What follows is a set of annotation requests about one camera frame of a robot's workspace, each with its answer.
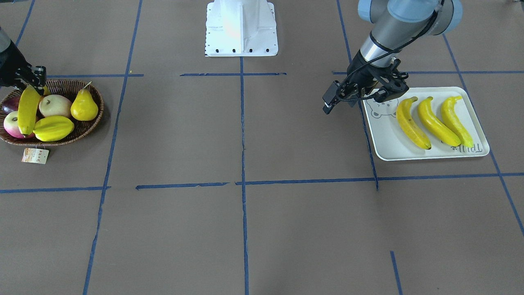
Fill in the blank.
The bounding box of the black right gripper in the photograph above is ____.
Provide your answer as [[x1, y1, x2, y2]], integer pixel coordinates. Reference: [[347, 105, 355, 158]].
[[0, 39, 47, 95]]

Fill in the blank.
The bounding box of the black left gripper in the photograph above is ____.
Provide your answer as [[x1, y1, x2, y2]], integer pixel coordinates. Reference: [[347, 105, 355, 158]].
[[322, 50, 389, 115]]

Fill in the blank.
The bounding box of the translucent yellow banana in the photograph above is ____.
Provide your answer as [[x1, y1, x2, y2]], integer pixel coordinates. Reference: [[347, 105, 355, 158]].
[[440, 95, 474, 148]]

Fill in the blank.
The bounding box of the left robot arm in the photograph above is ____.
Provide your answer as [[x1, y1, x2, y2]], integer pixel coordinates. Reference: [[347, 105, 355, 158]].
[[323, 0, 463, 114]]

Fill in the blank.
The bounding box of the brown wicker basket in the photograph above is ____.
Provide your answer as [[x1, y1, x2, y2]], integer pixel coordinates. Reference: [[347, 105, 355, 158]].
[[0, 79, 105, 146]]

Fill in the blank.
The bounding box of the basket paper tag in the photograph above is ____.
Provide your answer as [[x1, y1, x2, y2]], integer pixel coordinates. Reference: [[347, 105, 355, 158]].
[[21, 147, 50, 164]]

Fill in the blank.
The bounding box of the pale peach fruit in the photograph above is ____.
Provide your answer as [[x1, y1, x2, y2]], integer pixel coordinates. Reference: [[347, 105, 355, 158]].
[[38, 95, 72, 118]]

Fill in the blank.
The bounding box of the dark purple fruit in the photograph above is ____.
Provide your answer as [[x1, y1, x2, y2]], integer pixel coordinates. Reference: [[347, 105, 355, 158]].
[[1, 95, 20, 114]]

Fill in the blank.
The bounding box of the yellow starfruit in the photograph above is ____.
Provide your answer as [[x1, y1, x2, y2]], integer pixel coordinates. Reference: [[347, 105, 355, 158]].
[[33, 116, 75, 142]]

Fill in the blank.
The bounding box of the red apple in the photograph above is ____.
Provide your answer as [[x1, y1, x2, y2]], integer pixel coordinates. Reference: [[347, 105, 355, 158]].
[[3, 111, 35, 139]]

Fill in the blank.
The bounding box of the yellow pear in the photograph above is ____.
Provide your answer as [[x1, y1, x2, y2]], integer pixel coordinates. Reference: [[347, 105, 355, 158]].
[[70, 82, 99, 121]]

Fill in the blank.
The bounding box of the white rectangular tray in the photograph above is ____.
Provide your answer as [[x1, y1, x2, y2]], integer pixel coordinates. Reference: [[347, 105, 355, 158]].
[[364, 86, 490, 161]]

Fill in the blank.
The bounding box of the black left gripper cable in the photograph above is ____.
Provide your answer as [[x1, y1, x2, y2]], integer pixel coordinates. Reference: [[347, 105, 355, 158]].
[[340, 0, 447, 102]]

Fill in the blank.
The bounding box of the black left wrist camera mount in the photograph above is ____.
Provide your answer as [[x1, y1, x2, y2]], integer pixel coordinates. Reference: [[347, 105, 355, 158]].
[[371, 58, 409, 103]]

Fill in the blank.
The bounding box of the white pedestal column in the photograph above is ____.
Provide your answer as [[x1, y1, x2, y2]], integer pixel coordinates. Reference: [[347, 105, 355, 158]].
[[205, 0, 279, 57]]

